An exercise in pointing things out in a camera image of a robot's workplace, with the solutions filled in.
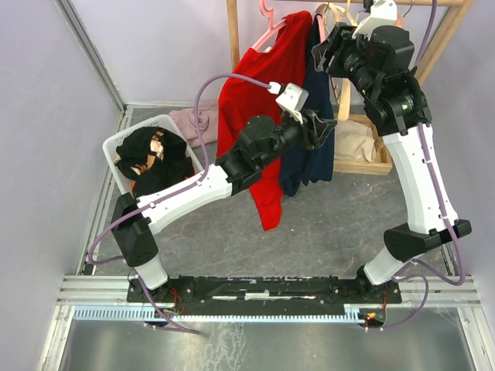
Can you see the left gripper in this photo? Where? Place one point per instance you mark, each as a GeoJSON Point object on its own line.
{"type": "Point", "coordinates": [319, 130]}

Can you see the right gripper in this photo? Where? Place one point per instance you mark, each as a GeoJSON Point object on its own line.
{"type": "Point", "coordinates": [340, 41]}

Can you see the cream hanger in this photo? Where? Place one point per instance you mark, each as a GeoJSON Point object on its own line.
{"type": "Point", "coordinates": [354, 11]}
{"type": "Point", "coordinates": [342, 93]}

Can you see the navy blue t shirt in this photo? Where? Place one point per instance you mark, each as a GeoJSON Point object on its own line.
{"type": "Point", "coordinates": [300, 166]}

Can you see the black t shirt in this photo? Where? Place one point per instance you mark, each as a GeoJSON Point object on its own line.
{"type": "Point", "coordinates": [154, 159]}

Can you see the light pink hanger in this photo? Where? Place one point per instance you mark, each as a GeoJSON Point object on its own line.
{"type": "Point", "coordinates": [321, 27]}

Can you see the peach hanger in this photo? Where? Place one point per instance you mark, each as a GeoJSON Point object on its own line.
{"type": "Point", "coordinates": [403, 10]}

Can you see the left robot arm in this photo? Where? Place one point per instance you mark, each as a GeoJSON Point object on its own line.
{"type": "Point", "coordinates": [135, 223]}

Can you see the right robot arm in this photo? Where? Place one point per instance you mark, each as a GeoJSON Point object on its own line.
{"type": "Point", "coordinates": [378, 65]}

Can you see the red t shirt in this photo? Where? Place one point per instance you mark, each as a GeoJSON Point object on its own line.
{"type": "Point", "coordinates": [240, 100]}

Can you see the beige cloth in rack base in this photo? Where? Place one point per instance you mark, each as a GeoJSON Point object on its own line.
{"type": "Point", "coordinates": [354, 142]}

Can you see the pink cloth on floor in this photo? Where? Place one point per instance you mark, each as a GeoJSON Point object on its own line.
{"type": "Point", "coordinates": [207, 122]}

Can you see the white plastic basket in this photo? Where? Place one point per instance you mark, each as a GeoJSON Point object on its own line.
{"type": "Point", "coordinates": [110, 145]}

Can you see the corner aluminium profile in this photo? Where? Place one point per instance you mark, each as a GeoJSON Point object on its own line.
{"type": "Point", "coordinates": [74, 21]}

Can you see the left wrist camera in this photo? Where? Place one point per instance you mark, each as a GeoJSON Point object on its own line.
{"type": "Point", "coordinates": [290, 98]}

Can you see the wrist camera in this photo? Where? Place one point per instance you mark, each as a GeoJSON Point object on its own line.
{"type": "Point", "coordinates": [290, 98]}
{"type": "Point", "coordinates": [381, 13]}

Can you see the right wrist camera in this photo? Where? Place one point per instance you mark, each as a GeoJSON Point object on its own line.
{"type": "Point", "coordinates": [381, 13]}

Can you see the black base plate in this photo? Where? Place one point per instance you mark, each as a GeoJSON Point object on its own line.
{"type": "Point", "coordinates": [257, 296]}

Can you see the aluminium frame rail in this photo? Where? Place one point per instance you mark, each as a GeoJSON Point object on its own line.
{"type": "Point", "coordinates": [327, 228]}

